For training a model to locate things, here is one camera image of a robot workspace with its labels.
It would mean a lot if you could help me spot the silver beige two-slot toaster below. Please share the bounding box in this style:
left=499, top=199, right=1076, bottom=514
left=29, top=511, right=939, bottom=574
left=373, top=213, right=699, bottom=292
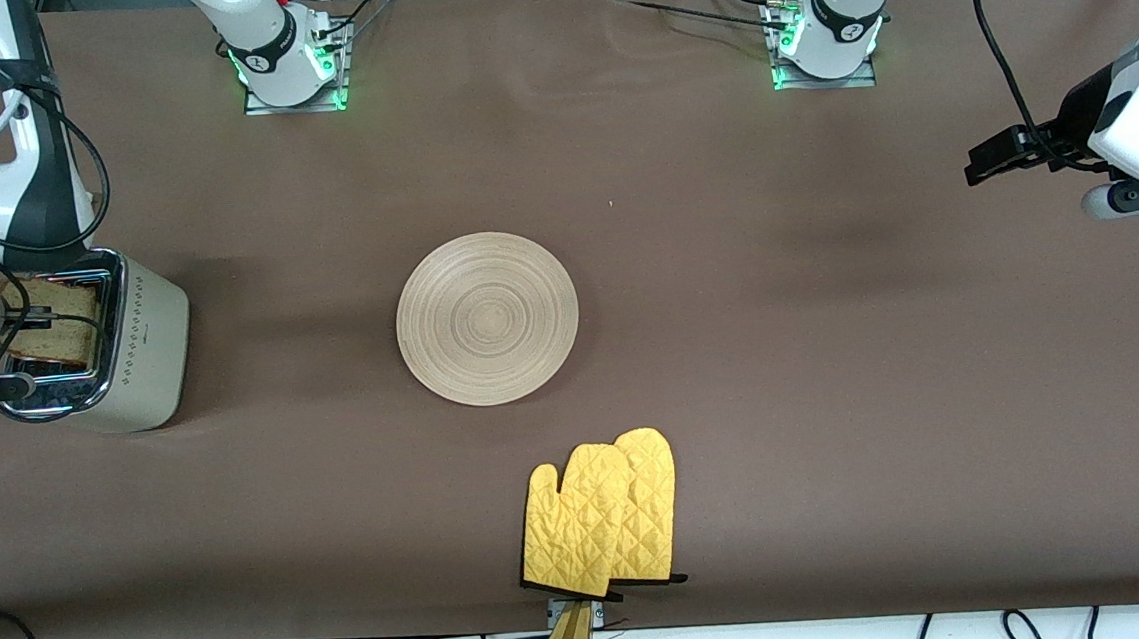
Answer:
left=0, top=241, right=199, bottom=442

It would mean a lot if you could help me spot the round pale wooden plate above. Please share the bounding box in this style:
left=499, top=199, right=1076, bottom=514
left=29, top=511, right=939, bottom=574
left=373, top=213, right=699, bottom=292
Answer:
left=389, top=225, right=586, bottom=413

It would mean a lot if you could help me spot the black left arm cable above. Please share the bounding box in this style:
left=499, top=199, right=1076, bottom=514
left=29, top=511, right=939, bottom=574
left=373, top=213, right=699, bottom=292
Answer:
left=971, top=0, right=1112, bottom=181

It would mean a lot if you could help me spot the yellow quilted oven mitt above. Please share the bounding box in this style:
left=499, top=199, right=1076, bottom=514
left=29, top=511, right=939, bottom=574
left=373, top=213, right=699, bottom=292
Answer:
left=597, top=425, right=689, bottom=590
left=511, top=442, right=642, bottom=604

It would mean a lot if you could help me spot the small metal bracket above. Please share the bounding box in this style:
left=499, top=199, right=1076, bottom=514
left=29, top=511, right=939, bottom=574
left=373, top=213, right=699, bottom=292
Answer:
left=546, top=598, right=608, bottom=631

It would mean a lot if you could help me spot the black cable across table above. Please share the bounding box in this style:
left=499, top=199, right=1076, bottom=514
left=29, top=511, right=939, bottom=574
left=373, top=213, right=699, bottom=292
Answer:
left=607, top=0, right=791, bottom=42

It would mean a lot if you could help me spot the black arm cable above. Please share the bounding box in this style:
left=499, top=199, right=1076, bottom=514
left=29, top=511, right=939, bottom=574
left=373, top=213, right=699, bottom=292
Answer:
left=971, top=0, right=1112, bottom=181
left=0, top=79, right=128, bottom=427

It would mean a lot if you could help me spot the brown-crusted bread slice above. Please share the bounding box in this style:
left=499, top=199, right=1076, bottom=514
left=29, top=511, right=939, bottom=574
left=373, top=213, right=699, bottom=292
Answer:
left=0, top=274, right=105, bottom=376

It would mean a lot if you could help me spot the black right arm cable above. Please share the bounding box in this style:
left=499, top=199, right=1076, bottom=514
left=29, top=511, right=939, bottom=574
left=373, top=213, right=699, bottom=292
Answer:
left=0, top=79, right=128, bottom=427

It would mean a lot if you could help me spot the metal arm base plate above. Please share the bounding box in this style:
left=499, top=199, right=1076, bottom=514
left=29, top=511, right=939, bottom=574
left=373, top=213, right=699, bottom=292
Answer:
left=763, top=0, right=881, bottom=94
left=238, top=19, right=353, bottom=118

